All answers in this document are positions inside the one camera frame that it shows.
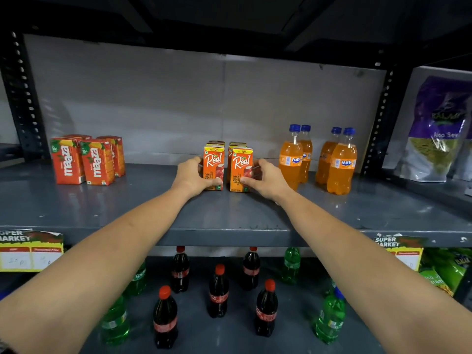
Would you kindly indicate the cola bottle red cap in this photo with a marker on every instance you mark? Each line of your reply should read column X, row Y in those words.
column 218, row 293
column 251, row 269
column 180, row 270
column 266, row 309
column 165, row 320

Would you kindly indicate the person's right forearm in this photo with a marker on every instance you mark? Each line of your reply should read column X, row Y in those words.
column 368, row 269

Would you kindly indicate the person's right thumb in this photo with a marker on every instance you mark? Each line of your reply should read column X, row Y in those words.
column 250, row 183

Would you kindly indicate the green snack packet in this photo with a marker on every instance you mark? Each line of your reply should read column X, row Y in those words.
column 451, row 263
column 433, row 278

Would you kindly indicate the yellow shelf price label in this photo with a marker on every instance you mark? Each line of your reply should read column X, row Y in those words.
column 31, row 250
column 403, row 250

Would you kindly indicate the orange soda bottle blue cap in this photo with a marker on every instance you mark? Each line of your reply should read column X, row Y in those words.
column 306, row 151
column 324, row 158
column 290, row 160
column 342, row 169

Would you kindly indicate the dark grey metal shelf rack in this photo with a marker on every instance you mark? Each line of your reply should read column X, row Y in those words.
column 236, row 217

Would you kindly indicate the person's left forearm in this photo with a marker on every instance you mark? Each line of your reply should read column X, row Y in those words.
column 96, row 261

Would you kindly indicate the green soda bottle blue cap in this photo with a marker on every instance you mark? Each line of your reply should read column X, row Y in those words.
column 330, row 318

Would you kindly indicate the person's right hand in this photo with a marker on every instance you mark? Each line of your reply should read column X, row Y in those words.
column 273, row 182

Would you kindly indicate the person's left thumb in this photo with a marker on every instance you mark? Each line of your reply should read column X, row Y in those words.
column 213, row 183

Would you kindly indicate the red mango drink carton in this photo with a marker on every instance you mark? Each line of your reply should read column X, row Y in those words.
column 96, row 164
column 118, row 154
column 79, row 136
column 66, row 162

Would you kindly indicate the person's left hand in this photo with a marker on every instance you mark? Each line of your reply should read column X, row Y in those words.
column 188, row 176

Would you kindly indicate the orange apple juice carton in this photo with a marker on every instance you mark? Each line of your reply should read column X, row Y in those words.
column 214, row 162
column 240, row 164
column 217, row 142
column 236, row 144

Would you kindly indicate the purple snack pouch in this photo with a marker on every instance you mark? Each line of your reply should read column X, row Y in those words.
column 435, row 136
column 465, row 158

